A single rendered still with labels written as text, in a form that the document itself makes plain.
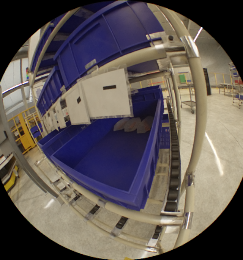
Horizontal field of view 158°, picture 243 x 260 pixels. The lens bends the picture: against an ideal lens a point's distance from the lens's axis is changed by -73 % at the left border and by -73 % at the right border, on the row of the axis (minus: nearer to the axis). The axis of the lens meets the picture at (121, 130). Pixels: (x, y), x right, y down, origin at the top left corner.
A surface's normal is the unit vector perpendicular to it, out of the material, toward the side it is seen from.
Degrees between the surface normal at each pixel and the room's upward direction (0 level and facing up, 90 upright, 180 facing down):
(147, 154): 3
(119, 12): 95
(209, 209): 0
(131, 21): 95
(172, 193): 3
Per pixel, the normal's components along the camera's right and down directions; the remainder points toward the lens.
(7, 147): 0.84, -0.04
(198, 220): -0.28, -0.88
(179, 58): -0.43, 0.47
